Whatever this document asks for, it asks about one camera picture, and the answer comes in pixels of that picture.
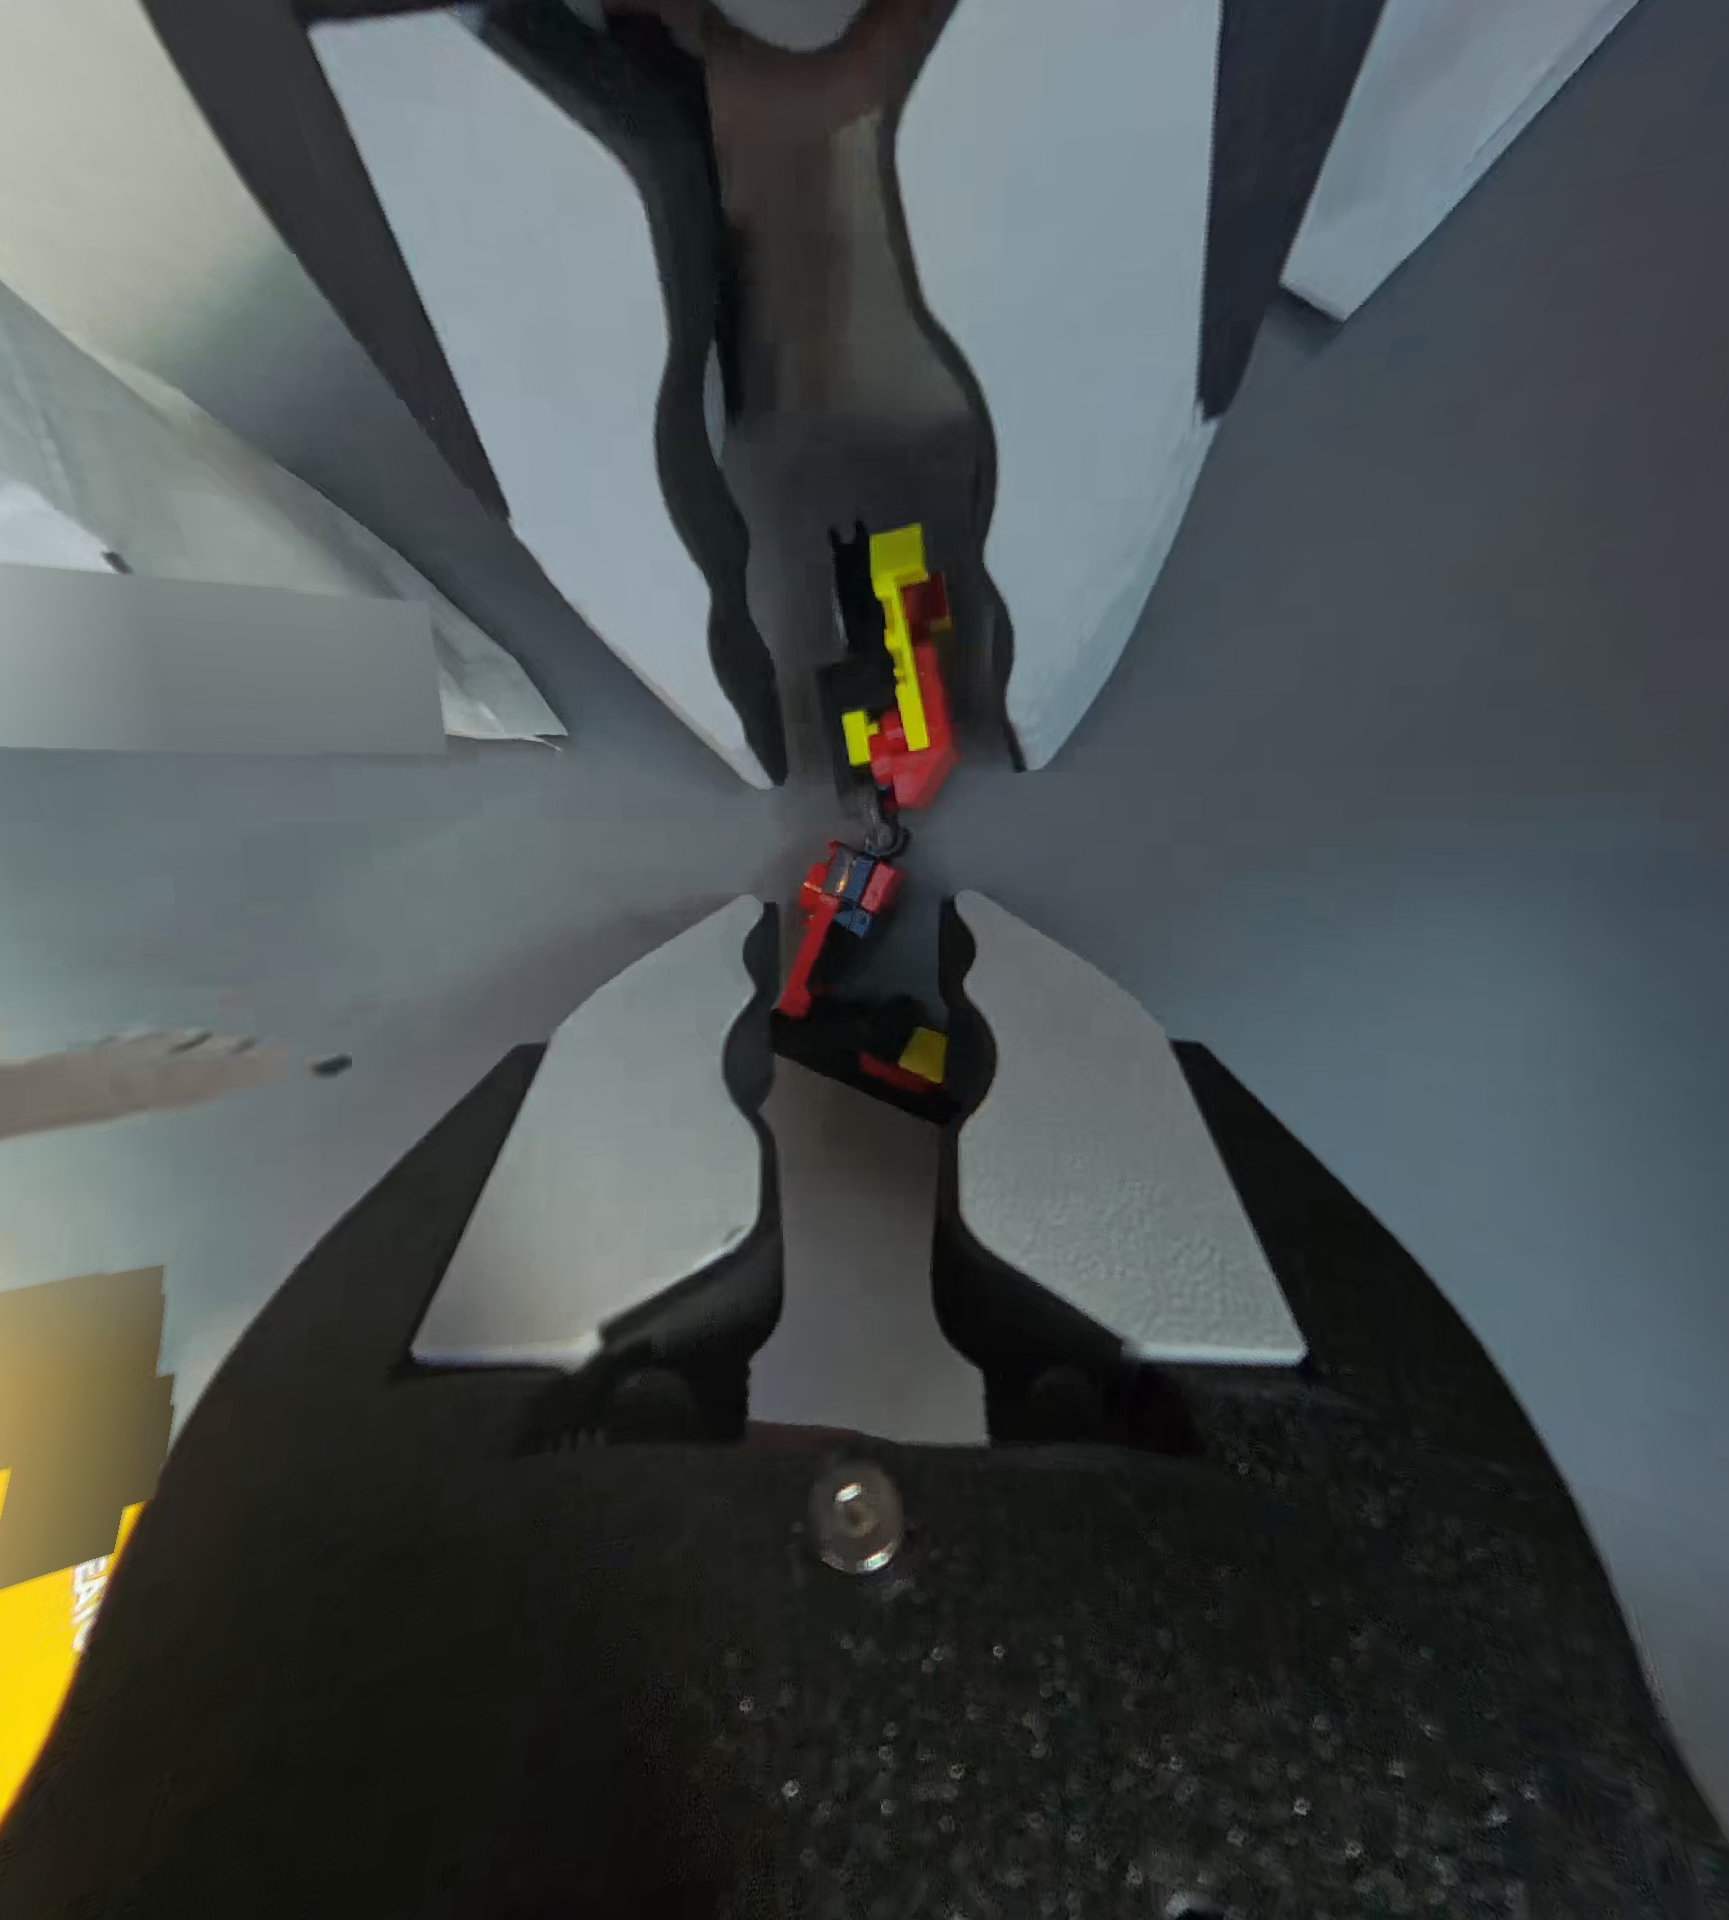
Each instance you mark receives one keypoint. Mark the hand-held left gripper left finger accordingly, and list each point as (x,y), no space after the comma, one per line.
(611,1201)

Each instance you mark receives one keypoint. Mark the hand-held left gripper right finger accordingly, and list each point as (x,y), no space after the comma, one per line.
(1122,1201)

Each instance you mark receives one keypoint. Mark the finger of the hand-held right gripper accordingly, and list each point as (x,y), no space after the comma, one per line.
(548,331)
(1090,331)

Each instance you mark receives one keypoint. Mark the torn printed white paper bag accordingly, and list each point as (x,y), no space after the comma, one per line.
(84,453)

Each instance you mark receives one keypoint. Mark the small red black lego assembly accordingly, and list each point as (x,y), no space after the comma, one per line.
(844,902)

